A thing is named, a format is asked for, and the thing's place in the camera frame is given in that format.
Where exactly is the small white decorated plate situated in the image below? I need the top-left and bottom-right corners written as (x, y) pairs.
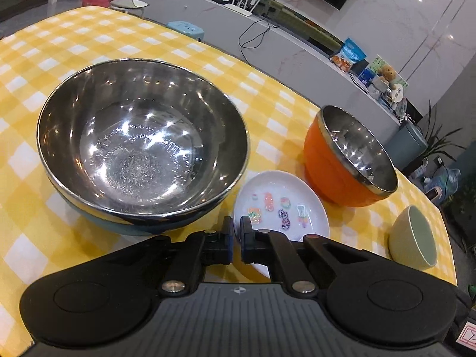
top-left (232, 169), bottom-right (331, 280)

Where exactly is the orange steel bowl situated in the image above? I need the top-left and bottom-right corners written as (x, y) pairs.
top-left (303, 105), bottom-right (399, 208)

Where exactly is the blue steel bowl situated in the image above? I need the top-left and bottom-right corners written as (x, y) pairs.
top-left (36, 58), bottom-right (249, 235)

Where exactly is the green ceramic bowl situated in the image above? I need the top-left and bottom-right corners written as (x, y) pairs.
top-left (388, 206), bottom-right (437, 271)

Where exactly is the grey trash bin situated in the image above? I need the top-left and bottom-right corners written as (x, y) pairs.
top-left (384, 121), bottom-right (428, 171)

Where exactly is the pink small heater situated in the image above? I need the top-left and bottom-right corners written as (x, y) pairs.
top-left (425, 186), bottom-right (444, 206)

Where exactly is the white marble tv console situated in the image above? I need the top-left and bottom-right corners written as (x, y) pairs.
top-left (79, 0), bottom-right (410, 135)

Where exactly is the yellow checkered tablecloth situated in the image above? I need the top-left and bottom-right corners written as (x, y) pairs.
top-left (0, 5), bottom-right (458, 357)

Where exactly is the blue water jug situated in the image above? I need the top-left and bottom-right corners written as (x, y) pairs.
top-left (424, 166), bottom-right (461, 204)

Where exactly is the potted floor plant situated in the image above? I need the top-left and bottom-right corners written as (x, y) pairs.
top-left (401, 101), bottom-right (467, 177)

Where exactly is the teddy bear toy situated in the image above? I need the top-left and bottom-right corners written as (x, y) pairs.
top-left (377, 64), bottom-right (397, 90)

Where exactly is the blue snack bag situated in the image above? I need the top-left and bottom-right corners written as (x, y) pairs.
top-left (330, 38), bottom-right (366, 73)

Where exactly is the light blue plastic stool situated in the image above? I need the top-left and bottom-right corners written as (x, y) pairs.
top-left (166, 21), bottom-right (204, 42)

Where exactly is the white wifi router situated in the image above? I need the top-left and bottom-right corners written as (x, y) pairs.
top-left (224, 0), bottom-right (261, 17)

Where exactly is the small round rolling stool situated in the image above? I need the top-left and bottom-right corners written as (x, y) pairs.
top-left (108, 0), bottom-right (149, 18)

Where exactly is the black power cable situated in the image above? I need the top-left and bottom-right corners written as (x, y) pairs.
top-left (237, 12), bottom-right (280, 64)

